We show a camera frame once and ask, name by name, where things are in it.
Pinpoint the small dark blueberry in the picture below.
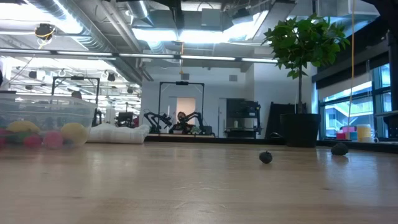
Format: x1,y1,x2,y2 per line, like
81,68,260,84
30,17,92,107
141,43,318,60
259,151,274,165

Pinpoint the dark blackberry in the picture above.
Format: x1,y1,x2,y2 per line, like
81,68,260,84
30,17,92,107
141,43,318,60
330,142,349,156

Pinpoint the clear plastic tupperware container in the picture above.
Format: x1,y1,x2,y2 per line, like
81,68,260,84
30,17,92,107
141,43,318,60
0,93,98,149

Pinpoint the red strawberry with green leaves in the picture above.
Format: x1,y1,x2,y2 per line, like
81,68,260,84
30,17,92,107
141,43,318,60
6,131,44,149

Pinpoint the black equipment cabinet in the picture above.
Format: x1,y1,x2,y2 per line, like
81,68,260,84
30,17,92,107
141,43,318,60
226,98,262,139

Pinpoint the distant black monitor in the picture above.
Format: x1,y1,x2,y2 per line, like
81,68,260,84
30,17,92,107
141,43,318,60
117,111,134,128

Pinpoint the long linear ceiling light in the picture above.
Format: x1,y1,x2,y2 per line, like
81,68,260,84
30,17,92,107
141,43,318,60
0,48,279,63

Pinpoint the black leaning board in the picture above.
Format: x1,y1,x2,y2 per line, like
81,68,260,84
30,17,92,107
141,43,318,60
266,101,296,138

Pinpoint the white plaid folded cloth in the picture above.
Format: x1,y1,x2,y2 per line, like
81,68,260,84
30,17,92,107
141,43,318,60
86,123,151,145

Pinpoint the grey ceiling unit box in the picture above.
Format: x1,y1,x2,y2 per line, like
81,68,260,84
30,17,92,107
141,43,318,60
201,8,225,32

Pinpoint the green plant in black pot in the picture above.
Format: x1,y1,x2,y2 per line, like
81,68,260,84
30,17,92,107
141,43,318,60
262,12,351,149

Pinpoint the yellow cup stack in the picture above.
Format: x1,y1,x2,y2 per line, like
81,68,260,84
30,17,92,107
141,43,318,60
356,124,373,143

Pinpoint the distant black workstation frame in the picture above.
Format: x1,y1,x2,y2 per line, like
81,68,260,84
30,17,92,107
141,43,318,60
51,76,101,103
157,81,205,135

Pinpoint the orange hanging pendant cord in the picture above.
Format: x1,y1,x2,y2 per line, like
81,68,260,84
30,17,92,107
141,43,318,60
178,42,185,75

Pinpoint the black aluminium rig frame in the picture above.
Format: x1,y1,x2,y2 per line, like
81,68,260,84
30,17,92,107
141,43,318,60
145,26,398,154

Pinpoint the long thin hanging cord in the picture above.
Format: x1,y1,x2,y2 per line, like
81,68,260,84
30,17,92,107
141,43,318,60
346,0,356,127

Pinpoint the black yellow cable reel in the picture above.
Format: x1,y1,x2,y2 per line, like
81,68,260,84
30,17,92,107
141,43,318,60
34,22,57,40

